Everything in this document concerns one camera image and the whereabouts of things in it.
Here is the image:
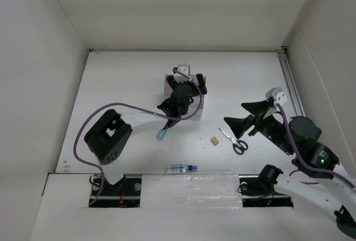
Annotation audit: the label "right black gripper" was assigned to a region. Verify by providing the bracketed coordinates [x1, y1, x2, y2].
[222, 99, 295, 154]

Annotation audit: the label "blue transparent stapler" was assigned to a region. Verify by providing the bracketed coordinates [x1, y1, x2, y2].
[156, 129, 167, 141]

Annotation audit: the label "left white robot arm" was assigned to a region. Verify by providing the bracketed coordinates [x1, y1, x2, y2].
[84, 68, 207, 195]

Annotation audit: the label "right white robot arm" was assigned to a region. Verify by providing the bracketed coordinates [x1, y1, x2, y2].
[224, 98, 355, 239]

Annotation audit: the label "right white compartment organizer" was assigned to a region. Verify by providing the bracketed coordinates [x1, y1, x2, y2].
[188, 74, 205, 117]

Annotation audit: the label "white compartment organizer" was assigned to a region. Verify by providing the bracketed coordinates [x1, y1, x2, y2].
[161, 75, 178, 108]
[188, 74, 205, 117]

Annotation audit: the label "left white compartment organizer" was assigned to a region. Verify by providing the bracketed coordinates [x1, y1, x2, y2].
[161, 75, 178, 108]

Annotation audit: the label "yellow eraser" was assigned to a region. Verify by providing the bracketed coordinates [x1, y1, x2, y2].
[211, 137, 219, 145]

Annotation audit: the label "blue capped glue bottle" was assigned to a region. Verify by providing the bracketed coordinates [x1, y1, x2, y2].
[166, 164, 197, 174]

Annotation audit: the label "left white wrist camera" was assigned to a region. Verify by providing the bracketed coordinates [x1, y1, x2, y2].
[166, 64, 190, 83]

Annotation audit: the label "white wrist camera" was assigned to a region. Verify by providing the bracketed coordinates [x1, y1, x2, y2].
[265, 87, 288, 106]
[166, 64, 190, 83]

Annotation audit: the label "black handled scissors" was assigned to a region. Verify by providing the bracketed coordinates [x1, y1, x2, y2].
[219, 128, 249, 155]

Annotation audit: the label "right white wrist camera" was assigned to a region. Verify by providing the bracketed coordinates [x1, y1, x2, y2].
[265, 87, 288, 106]

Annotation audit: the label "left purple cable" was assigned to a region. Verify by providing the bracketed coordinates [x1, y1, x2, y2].
[72, 68, 203, 205]

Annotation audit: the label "aluminium rail right side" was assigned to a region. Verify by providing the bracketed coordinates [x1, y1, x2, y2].
[277, 47, 305, 116]

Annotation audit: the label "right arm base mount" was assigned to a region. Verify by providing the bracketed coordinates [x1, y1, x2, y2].
[237, 175, 294, 208]

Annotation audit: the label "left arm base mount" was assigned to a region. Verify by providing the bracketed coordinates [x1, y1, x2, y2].
[88, 175, 142, 208]

